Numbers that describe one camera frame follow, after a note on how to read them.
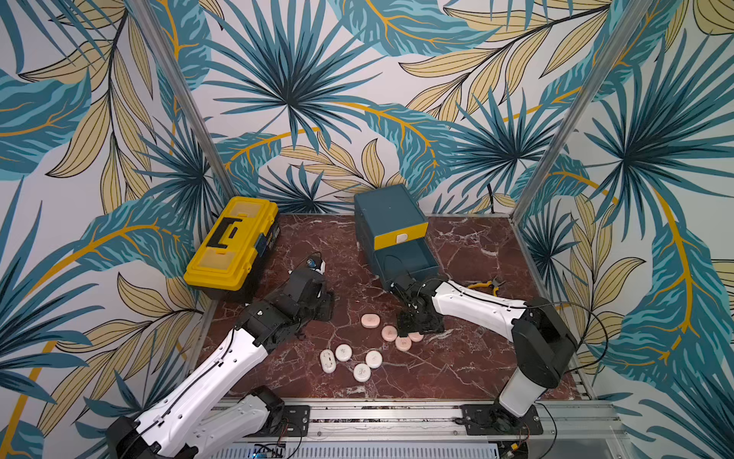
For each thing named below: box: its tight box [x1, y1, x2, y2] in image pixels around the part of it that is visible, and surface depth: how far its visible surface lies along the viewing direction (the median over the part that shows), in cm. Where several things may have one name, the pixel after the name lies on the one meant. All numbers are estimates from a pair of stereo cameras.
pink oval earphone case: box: [360, 313, 381, 329], surface depth 92 cm
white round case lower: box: [352, 363, 372, 383], surface depth 81 cm
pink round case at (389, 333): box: [381, 325, 398, 343], surface depth 89 cm
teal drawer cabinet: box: [353, 183, 440, 286], surface depth 92 cm
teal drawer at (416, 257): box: [373, 237, 441, 287], surface depth 93 cm
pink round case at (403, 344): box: [394, 336, 412, 352], surface depth 87 cm
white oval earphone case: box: [320, 349, 337, 374], surface depth 83 cm
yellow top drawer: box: [373, 221, 430, 251], surface depth 90 cm
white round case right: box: [365, 349, 384, 370], surface depth 84 cm
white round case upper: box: [334, 343, 353, 362], surface depth 85 cm
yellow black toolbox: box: [183, 196, 281, 293], surface depth 89 cm
